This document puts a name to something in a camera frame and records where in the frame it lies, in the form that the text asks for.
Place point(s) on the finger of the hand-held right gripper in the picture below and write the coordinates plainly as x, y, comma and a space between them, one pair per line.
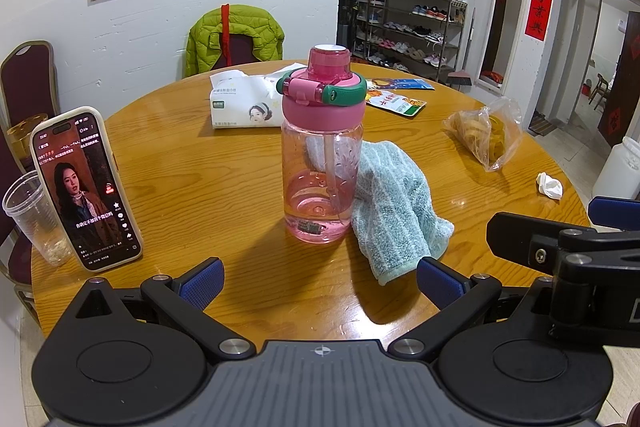
617, 209
520, 239

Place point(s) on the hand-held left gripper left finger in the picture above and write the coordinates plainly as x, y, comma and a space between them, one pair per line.
202, 284

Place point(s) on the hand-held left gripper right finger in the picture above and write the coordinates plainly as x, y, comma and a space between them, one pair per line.
440, 287

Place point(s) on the teal towel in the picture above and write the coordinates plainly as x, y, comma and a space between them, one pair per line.
395, 207

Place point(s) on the pink water bottle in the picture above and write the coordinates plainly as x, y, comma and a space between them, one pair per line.
320, 127

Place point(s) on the yellow translucent container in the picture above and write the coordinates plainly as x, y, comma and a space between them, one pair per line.
25, 137

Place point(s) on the white plastic jug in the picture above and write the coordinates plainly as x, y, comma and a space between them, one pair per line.
620, 172

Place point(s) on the crumpled white tissue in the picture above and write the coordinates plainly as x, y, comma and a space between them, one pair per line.
549, 186

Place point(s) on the dark brown door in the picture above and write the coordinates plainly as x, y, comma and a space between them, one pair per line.
622, 107

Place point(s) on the plastic bag of rubber bands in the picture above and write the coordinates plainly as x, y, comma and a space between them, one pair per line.
487, 132

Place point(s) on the doormat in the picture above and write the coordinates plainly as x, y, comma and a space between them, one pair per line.
541, 127

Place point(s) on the wooden chair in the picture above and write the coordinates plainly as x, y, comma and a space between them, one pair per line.
599, 89

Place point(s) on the smartphone in white case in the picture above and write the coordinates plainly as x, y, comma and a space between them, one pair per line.
85, 192

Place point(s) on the broom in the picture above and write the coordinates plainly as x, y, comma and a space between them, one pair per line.
460, 77

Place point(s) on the orange and green snack packet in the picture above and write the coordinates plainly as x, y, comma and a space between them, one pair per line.
400, 104

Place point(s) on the white tissue pack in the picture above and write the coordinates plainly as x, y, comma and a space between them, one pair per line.
240, 107

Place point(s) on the clear plastic cup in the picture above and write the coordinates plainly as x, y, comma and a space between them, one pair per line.
30, 217

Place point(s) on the blue packet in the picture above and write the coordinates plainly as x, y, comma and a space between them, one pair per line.
407, 84

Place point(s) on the narrow white-framed doorway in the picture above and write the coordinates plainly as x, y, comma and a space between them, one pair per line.
502, 22

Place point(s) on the rows of shoes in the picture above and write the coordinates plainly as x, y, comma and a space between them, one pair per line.
410, 29

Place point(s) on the dark red gold-framed chair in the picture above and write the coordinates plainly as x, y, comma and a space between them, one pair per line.
25, 77

